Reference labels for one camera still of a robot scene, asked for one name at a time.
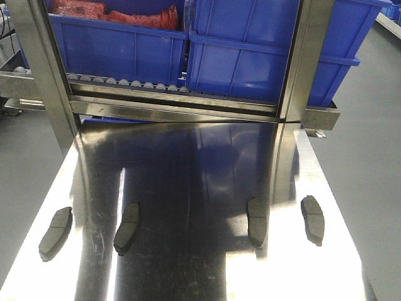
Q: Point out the brake pad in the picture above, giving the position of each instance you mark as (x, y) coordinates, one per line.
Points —
(56, 234)
(257, 222)
(313, 219)
(126, 232)

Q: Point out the right blue plastic bin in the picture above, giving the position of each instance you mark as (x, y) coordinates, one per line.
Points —
(241, 48)

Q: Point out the blue plastic bin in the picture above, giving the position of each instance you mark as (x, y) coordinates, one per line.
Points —
(121, 51)
(241, 48)

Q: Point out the left blue plastic bin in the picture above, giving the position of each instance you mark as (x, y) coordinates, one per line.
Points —
(121, 51)

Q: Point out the red mesh bag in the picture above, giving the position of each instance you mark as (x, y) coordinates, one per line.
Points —
(167, 19)

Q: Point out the stainless steel rack frame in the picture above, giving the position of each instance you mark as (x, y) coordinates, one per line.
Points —
(65, 100)

